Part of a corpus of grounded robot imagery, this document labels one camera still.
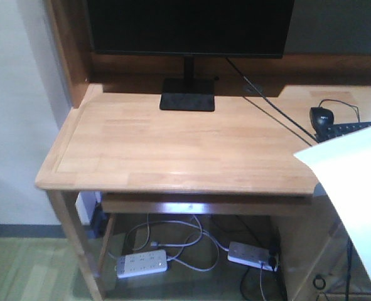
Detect white paper sheet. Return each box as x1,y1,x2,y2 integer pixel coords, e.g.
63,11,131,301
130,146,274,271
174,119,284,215
294,127,371,280

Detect black monitor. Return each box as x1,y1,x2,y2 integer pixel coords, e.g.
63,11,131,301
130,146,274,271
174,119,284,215
86,1,294,112

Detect white power strip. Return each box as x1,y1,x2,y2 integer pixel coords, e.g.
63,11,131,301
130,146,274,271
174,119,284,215
227,241,279,272
116,250,168,279

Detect black computer mouse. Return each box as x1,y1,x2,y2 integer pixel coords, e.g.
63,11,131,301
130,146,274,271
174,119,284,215
309,107,335,132

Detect black keyboard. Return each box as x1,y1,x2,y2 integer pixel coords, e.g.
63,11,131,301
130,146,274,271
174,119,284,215
314,122,371,143

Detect black monitor cable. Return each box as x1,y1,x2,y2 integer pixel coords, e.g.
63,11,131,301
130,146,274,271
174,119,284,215
225,57,318,147

